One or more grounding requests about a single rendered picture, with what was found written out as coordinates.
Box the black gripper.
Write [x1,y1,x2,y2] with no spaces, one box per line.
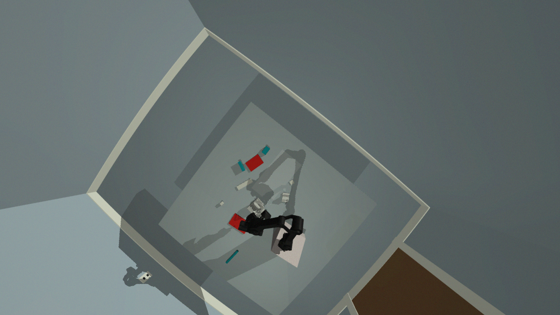
[260,210,271,220]

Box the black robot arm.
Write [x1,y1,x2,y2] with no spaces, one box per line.
[238,213,304,252]

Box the beige flat bar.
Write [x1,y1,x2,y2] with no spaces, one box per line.
[237,179,252,190]

